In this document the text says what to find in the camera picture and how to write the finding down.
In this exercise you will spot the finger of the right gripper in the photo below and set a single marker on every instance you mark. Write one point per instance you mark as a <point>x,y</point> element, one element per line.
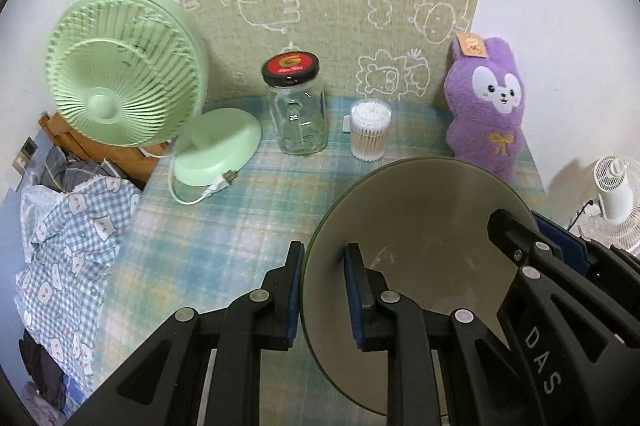
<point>574,249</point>
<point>523,245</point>

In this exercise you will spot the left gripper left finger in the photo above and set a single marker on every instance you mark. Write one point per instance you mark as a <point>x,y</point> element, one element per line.
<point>203,368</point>

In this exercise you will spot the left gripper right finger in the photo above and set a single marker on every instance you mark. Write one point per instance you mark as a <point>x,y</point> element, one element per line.
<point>436,363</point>

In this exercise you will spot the large floral ceramic bowl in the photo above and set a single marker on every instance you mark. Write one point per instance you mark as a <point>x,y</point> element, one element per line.
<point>422,223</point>

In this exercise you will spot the white standing fan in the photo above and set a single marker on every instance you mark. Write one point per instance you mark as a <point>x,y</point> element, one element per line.
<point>609,203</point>

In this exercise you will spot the purple plush bunny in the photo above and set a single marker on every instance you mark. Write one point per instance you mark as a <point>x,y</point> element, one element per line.
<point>486,97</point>

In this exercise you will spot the blue checkered blanket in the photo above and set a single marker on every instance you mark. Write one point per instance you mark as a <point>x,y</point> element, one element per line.
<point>71,242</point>

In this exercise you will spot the cotton swab container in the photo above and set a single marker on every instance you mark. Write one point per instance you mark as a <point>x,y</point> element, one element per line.
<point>369,125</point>

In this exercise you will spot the wooden bed headboard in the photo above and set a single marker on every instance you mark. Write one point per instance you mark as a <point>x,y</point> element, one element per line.
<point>136,163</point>

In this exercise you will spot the glass jar black lid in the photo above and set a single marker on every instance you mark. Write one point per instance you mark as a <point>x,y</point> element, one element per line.
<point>296,102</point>

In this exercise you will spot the grey plaid pillow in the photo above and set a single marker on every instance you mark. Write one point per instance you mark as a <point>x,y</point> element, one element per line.
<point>62,170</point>

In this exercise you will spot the green desk fan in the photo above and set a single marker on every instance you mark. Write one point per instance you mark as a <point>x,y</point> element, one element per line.
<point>135,73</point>

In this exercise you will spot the green cartoon wall mat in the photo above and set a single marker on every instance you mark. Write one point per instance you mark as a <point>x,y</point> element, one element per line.
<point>396,50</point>

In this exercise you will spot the wall power outlet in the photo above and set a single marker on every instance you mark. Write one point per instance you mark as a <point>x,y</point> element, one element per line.
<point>24,156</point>

